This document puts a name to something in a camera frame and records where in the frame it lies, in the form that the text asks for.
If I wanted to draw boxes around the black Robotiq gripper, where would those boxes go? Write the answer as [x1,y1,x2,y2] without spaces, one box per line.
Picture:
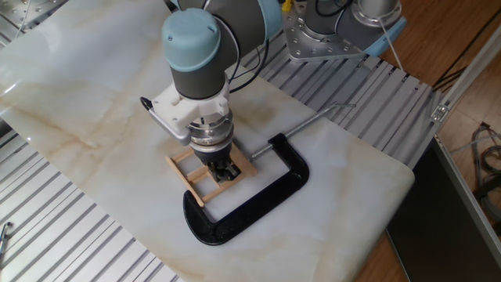
[191,143,242,185]

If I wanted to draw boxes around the thin wooden sliding sash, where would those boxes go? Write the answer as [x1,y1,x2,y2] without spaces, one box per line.
[187,168,236,193]

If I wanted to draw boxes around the black C-clamp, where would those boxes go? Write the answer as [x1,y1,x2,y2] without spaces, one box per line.
[182,102,356,247]

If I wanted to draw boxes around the white marble board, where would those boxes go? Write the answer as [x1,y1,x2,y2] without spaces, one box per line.
[0,0,416,282]

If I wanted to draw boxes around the white zip tie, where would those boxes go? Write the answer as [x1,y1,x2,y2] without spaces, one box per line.
[376,17,405,74]

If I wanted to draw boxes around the black panel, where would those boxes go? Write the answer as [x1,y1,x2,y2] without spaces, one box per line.
[385,140,501,282]

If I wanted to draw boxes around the aluminium table leg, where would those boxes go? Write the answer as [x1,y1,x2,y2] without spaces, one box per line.
[430,135,501,251]

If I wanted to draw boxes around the silver perforated plate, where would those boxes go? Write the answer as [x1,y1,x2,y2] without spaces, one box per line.
[0,0,67,31]

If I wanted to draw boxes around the wooden window frame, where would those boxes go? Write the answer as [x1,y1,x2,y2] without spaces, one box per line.
[165,143,258,208]

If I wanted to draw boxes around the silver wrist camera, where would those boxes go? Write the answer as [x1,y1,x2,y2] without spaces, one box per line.
[146,107,193,146]

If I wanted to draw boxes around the white wrist mount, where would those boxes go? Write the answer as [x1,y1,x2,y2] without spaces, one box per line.
[150,84,232,134]

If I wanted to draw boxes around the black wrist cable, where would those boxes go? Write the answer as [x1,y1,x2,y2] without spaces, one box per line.
[139,15,272,114]

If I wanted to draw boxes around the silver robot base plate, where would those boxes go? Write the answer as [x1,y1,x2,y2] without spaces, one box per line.
[281,2,367,63]

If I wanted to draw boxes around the silver corner bracket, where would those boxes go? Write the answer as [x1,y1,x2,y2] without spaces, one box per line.
[429,103,450,125]

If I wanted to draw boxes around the dark cable end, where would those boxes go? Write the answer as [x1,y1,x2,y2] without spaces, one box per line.
[0,221,15,259]

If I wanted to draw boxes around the black floor cables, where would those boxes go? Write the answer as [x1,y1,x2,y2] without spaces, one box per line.
[432,64,469,93]

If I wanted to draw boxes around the aluminium frame beam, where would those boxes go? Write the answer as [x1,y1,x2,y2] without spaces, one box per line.
[406,23,501,169]

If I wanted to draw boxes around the grey cable bundle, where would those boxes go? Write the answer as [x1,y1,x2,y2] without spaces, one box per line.
[449,121,501,222]

